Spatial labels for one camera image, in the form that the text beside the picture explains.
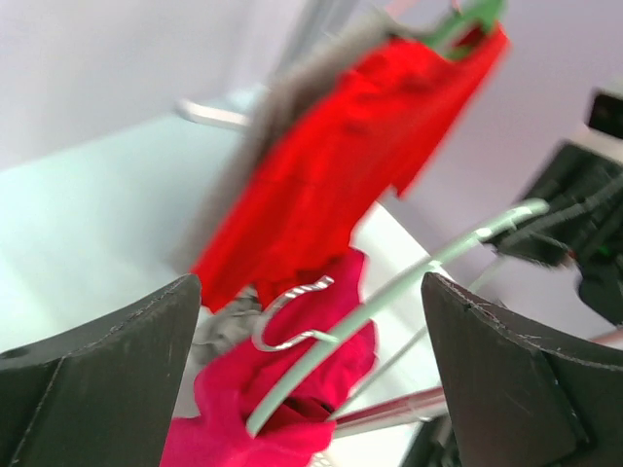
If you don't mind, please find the magenta t shirt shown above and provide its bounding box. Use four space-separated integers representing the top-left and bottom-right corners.
160 247 381 467

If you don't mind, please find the grey garment behind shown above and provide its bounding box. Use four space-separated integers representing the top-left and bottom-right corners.
170 13 418 273

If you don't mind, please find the white perforated plastic basket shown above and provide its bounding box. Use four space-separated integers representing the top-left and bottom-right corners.
308 449 338 467

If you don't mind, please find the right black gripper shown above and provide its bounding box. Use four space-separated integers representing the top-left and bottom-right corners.
491 143 622 326

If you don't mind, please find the dark green hanger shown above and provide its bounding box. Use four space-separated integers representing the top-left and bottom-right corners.
420 0 506 60

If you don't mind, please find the pale green hanger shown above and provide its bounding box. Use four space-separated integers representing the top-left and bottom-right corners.
246 198 549 437

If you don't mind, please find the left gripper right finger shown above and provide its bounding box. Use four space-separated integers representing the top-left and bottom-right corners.
421 272 622 467

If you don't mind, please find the grey clothes rack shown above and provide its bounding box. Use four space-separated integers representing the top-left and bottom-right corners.
334 308 622 454

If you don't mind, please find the red t shirt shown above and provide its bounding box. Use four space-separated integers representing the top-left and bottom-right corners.
194 25 508 311

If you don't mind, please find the grey cloth on table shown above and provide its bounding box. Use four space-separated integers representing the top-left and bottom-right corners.
191 286 262 366

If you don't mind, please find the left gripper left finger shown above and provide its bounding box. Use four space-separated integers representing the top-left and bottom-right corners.
1 274 201 467

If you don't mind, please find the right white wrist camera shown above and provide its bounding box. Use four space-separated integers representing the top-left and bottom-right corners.
571 83 622 164

